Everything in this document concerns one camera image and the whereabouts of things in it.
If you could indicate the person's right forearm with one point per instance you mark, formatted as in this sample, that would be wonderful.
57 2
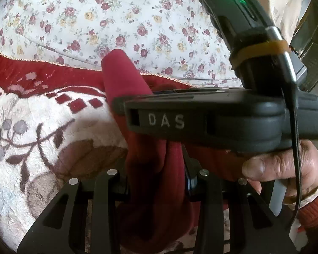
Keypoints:
314 211

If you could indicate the grey metal rack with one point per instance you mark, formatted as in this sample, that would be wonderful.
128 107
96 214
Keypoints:
312 66

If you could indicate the white floral bedsheet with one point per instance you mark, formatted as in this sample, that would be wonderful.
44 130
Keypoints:
95 18

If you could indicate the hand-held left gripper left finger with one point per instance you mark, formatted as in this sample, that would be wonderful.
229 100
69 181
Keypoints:
106 190

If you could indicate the red and white plush blanket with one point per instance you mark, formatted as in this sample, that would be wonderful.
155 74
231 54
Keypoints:
42 137

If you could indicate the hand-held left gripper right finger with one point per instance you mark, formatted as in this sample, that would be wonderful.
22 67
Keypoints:
190 184

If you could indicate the person's right hand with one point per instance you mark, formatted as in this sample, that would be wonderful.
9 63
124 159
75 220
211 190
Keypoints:
275 166

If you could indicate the maroon knit sweater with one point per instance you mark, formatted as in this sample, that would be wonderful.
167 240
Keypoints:
153 190

